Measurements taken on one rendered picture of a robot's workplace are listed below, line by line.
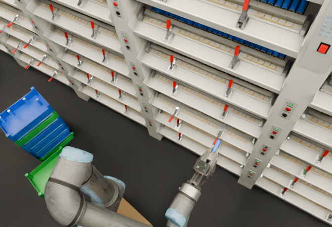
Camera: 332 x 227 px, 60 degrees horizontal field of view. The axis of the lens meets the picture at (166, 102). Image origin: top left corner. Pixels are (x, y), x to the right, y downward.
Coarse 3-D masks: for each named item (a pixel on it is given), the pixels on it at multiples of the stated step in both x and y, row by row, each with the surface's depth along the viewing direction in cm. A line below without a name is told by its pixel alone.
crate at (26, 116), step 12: (24, 96) 186; (36, 96) 192; (12, 108) 185; (24, 108) 188; (36, 108) 187; (48, 108) 180; (12, 120) 184; (24, 120) 183; (36, 120) 179; (12, 132) 180; (24, 132) 178
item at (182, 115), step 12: (156, 96) 163; (168, 96) 164; (168, 108) 162; (192, 108) 159; (192, 120) 158; (204, 120) 156; (216, 120) 154; (216, 132) 153; (228, 132) 151; (240, 144) 148; (252, 144) 147
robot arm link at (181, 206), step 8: (176, 200) 123; (184, 200) 122; (192, 200) 123; (168, 208) 124; (176, 208) 121; (184, 208) 121; (192, 208) 124; (168, 216) 121; (176, 216) 119; (184, 216) 120; (176, 224) 122; (184, 224) 122
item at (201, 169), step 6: (198, 162) 129; (204, 162) 129; (198, 168) 128; (204, 168) 127; (210, 168) 127; (198, 174) 126; (204, 174) 126; (192, 180) 125; (198, 180) 127; (198, 186) 126
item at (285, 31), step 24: (144, 0) 98; (168, 0) 93; (192, 0) 91; (216, 0) 89; (240, 0) 84; (264, 0) 83; (288, 0) 81; (216, 24) 88; (240, 24) 85; (264, 24) 83; (288, 24) 82; (312, 24) 75; (288, 48) 80
